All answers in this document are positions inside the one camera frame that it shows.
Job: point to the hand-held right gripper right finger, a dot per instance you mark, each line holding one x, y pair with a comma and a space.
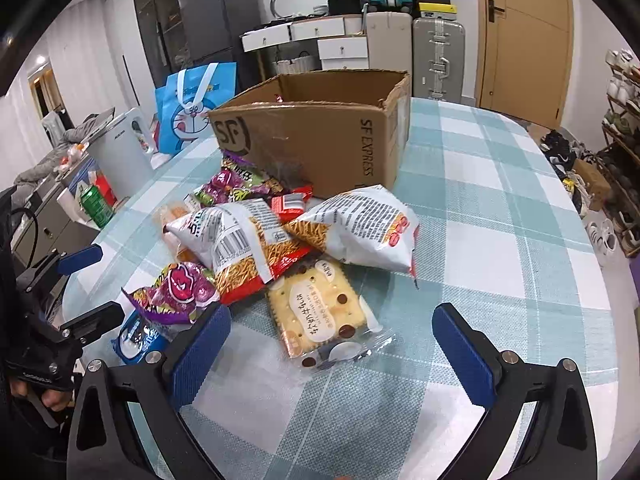
462, 355

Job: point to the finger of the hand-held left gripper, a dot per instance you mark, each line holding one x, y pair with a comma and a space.
95, 319
80, 256

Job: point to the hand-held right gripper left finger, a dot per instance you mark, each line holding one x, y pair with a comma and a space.
200, 355

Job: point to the blue white snack packet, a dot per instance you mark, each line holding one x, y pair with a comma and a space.
135, 340

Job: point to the purple candy packet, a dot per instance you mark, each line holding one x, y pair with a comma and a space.
175, 285
240, 177

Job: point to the orange snack packet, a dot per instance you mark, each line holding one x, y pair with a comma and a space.
170, 220

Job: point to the white noodle snack bag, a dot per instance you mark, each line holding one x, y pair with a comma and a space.
240, 240
360, 225

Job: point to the yellow cracker packet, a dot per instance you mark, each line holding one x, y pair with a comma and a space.
315, 310

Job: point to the green white snack packet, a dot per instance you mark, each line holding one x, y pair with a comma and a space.
205, 194

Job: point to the red snack packet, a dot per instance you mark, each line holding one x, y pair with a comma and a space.
292, 205

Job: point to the brown cardboard box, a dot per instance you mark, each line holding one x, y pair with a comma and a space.
310, 145

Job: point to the person's left hand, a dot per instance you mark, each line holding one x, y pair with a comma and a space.
50, 401

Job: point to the grey low cabinet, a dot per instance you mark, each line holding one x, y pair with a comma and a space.
45, 230

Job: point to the green drink can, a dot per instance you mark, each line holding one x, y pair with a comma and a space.
97, 206

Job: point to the blue red carton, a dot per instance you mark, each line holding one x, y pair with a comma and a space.
87, 180

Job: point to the grey cloth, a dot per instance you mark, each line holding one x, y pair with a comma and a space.
40, 170

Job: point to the white plastic appliance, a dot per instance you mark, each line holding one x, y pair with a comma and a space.
120, 160

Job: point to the teal plaid tablecloth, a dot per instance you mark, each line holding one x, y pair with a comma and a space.
500, 185

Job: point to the blue cartoon gift bag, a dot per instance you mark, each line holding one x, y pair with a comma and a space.
190, 110

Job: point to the small brown carton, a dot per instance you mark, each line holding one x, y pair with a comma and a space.
592, 182

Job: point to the pile of shoes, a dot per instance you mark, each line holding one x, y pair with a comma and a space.
557, 150

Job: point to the dark glass cabinet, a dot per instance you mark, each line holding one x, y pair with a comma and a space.
155, 15

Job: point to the wooden shoe rack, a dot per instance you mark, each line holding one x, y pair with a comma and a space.
607, 135

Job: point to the dark grey fridge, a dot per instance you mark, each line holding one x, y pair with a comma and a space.
210, 25

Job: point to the white woven basket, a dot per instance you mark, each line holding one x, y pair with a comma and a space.
295, 66

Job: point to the silver suitcase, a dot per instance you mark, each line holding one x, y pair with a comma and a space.
437, 60

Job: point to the wooden door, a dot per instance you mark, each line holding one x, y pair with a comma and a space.
530, 50

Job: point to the grey metal loop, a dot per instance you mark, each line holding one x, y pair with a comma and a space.
273, 4

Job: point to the white desk with drawers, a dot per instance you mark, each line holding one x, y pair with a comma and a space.
315, 27

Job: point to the beige suitcase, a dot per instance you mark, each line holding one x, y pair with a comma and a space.
387, 35

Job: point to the black yellow box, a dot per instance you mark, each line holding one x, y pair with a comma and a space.
437, 10

